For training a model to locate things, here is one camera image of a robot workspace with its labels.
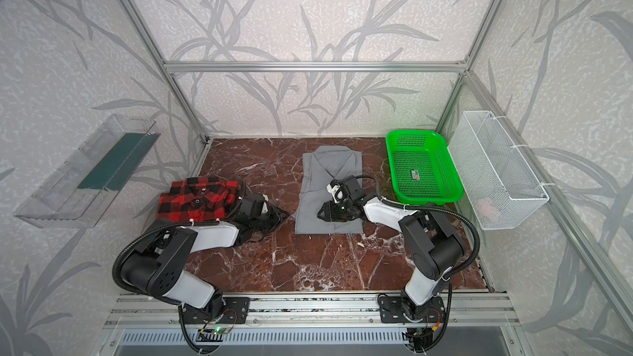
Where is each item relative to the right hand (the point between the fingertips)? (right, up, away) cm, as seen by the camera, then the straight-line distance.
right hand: (323, 207), depth 90 cm
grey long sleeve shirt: (-2, +15, +18) cm, 23 cm away
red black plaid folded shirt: (-46, +4, -2) cm, 46 cm away
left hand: (-12, -1, +2) cm, 12 cm away
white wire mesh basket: (+45, +10, -30) cm, 55 cm away
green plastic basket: (+44, +14, +18) cm, 49 cm away
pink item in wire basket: (+50, +4, -18) cm, 53 cm away
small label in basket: (+40, +11, +16) cm, 44 cm away
